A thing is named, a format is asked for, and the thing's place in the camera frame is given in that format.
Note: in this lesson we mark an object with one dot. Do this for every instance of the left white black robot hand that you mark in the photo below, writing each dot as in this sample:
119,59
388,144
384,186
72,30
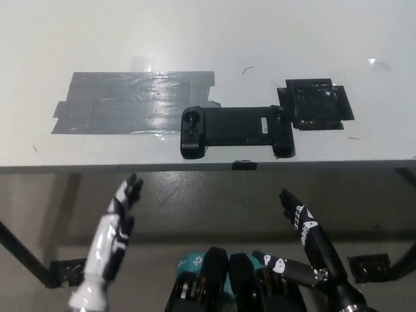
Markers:
100,247

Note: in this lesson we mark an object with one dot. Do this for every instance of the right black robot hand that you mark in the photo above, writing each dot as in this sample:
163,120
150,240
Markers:
320,250

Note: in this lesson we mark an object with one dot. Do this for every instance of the black mobile game controller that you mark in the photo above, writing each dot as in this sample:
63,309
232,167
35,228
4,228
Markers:
234,125

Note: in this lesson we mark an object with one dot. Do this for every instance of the black table leg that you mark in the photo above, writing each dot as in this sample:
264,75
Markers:
404,260
22,248

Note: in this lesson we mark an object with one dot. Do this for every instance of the black tape square patch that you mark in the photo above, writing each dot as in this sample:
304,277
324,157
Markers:
313,104

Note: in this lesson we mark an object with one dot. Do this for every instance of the grey duct tape patch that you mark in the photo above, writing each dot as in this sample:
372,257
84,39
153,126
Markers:
130,104

